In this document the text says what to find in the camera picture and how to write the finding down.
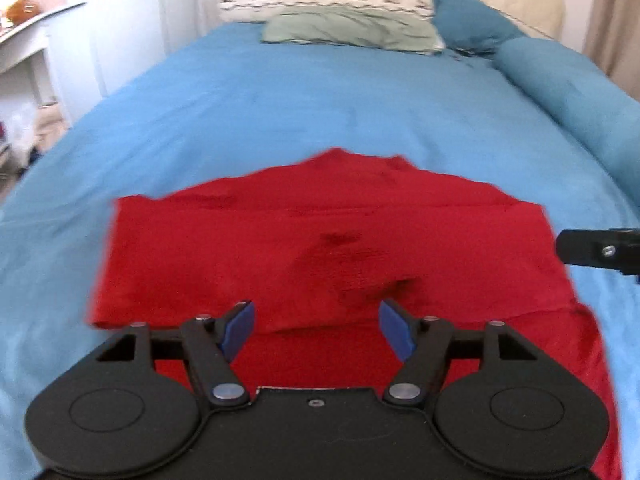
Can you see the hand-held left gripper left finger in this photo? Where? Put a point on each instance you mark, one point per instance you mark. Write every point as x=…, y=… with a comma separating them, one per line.
x=237, y=327

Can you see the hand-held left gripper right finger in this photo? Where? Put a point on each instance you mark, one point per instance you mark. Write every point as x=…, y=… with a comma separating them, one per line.
x=396, y=332

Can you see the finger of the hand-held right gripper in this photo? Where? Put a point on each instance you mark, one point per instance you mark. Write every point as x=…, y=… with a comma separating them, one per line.
x=595, y=250

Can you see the red garment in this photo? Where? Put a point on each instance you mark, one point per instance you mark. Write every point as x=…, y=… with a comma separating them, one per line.
x=320, y=255

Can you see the rolled blue blanket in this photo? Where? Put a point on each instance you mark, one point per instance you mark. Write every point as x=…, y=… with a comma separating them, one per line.
x=575, y=95

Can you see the blue bed sheet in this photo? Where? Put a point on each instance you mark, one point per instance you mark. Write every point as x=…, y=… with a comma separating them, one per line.
x=280, y=100

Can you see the beige curtain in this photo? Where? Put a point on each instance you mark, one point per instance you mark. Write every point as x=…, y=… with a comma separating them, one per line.
x=612, y=17

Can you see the teal pillow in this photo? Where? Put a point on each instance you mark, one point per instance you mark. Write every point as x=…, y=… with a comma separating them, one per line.
x=470, y=20

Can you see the green pillow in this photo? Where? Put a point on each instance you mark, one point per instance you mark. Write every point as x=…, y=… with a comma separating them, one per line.
x=350, y=27

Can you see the white shelf unit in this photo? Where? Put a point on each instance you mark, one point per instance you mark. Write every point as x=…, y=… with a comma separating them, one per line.
x=27, y=65

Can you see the orange toy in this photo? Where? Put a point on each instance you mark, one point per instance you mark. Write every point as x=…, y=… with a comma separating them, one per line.
x=22, y=10

